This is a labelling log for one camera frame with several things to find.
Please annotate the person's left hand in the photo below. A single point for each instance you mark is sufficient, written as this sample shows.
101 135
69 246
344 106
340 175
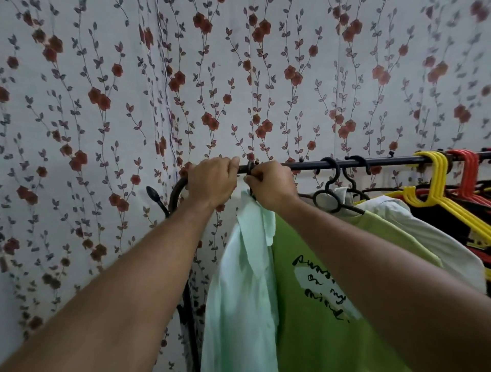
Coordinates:
209 182

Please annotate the person's right hand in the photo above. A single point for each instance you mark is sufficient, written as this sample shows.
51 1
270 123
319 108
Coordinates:
274 186

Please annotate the person's left fingers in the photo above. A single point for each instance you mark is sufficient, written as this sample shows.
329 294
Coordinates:
226 165

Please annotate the person's right fingers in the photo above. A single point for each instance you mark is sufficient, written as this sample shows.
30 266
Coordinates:
256 179

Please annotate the black hanger with mint shirt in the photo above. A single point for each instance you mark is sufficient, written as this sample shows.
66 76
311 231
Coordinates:
249 168

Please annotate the black metal clothes rack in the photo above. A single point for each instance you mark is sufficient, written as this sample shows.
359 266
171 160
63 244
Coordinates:
307 165

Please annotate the person's right forearm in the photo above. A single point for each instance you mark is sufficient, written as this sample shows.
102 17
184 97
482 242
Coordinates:
383 279

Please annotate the person's left forearm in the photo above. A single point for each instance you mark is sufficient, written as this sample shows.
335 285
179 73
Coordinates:
122 291

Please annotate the black hanger with green t-shirt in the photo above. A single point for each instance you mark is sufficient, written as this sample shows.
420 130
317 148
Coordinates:
336 169

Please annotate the black hanger with white shirt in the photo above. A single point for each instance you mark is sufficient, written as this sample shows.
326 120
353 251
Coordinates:
365 163

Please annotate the mint green shirt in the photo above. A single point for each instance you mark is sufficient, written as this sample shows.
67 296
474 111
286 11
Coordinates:
241 306

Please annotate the white floral curtain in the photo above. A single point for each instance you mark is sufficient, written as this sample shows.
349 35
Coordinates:
96 95

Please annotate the green printed t-shirt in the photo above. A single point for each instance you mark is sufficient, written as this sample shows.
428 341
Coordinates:
299 325

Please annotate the bunch of yellow plastic hangers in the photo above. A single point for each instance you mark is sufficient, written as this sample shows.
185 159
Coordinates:
437 180

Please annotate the white shirt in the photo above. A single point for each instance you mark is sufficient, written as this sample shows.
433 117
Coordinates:
441 249

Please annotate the dark patterned garment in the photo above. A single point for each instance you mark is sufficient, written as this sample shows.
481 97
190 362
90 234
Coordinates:
452 221

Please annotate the bunch of red plastic hangers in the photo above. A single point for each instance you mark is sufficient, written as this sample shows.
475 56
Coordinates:
470 168

